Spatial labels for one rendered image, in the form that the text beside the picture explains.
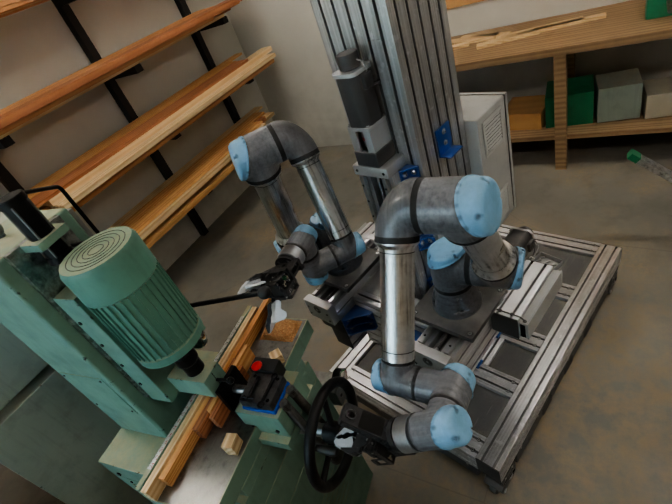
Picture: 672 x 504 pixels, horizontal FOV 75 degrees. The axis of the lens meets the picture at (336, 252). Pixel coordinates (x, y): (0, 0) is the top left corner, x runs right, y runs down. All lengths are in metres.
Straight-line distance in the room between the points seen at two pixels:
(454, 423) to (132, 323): 0.70
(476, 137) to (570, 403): 1.22
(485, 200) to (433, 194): 0.09
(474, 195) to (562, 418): 1.45
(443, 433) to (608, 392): 1.41
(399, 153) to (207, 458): 0.99
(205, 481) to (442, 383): 0.64
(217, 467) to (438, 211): 0.83
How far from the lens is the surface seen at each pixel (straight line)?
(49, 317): 1.23
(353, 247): 1.38
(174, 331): 1.10
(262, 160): 1.28
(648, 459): 2.10
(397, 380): 1.00
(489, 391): 1.95
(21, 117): 2.93
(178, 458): 1.29
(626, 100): 3.47
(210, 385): 1.26
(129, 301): 1.03
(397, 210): 0.88
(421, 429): 0.92
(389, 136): 1.33
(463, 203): 0.83
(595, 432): 2.12
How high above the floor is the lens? 1.85
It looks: 36 degrees down
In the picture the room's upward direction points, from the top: 22 degrees counter-clockwise
